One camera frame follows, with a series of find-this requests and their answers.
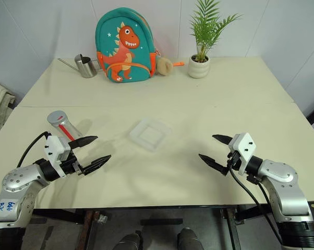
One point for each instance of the clear square plastic container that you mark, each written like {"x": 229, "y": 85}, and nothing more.
{"x": 150, "y": 134}

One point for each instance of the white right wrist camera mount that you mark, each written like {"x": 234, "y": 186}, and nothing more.
{"x": 244, "y": 145}

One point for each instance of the white ribbed plant pot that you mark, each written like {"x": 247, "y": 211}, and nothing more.
{"x": 198, "y": 67}

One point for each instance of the teal dinosaur backpack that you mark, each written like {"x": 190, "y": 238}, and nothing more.
{"x": 125, "y": 39}

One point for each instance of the beige plush pendant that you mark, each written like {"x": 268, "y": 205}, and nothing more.
{"x": 164, "y": 67}

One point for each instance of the black table frame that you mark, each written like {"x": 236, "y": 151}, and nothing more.
{"x": 58, "y": 214}

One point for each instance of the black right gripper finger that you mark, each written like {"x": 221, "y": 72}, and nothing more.
{"x": 223, "y": 138}
{"x": 214, "y": 164}

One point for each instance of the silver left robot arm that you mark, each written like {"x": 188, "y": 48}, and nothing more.
{"x": 16, "y": 182}

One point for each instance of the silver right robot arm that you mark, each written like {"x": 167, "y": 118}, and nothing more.
{"x": 282, "y": 177}

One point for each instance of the rusty brown table leg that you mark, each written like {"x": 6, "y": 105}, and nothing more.
{"x": 86, "y": 230}

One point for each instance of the green palm plant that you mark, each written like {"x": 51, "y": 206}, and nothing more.
{"x": 206, "y": 28}

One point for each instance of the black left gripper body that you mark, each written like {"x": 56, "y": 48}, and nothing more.
{"x": 71, "y": 166}

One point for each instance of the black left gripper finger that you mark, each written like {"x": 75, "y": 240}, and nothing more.
{"x": 84, "y": 142}
{"x": 97, "y": 164}

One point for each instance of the orange zipper tag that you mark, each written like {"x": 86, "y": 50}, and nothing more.
{"x": 179, "y": 63}

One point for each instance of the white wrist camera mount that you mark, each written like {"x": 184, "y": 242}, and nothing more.
{"x": 52, "y": 145}
{"x": 244, "y": 145}

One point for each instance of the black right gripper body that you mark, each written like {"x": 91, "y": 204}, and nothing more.
{"x": 234, "y": 160}

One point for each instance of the transparent cup with red straw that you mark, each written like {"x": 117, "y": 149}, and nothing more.
{"x": 73, "y": 129}

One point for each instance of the dark rounded shape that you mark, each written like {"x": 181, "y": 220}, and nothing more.
{"x": 127, "y": 240}
{"x": 191, "y": 239}

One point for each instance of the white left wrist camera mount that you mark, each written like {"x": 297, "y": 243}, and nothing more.
{"x": 52, "y": 145}

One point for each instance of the grey plastic tube cap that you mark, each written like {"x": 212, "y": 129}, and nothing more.
{"x": 56, "y": 117}

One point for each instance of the stainless steel watering can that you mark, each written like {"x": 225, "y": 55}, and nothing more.
{"x": 86, "y": 66}

